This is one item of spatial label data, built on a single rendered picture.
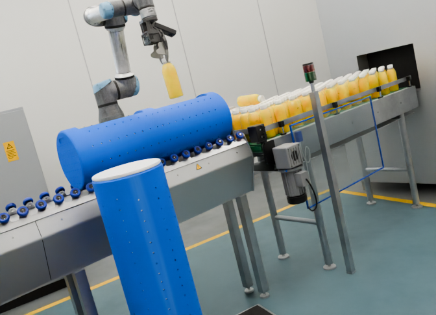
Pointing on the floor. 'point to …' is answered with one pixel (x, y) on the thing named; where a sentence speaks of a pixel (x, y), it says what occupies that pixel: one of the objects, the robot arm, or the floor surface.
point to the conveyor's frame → (385, 107)
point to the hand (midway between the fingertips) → (165, 60)
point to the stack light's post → (332, 181)
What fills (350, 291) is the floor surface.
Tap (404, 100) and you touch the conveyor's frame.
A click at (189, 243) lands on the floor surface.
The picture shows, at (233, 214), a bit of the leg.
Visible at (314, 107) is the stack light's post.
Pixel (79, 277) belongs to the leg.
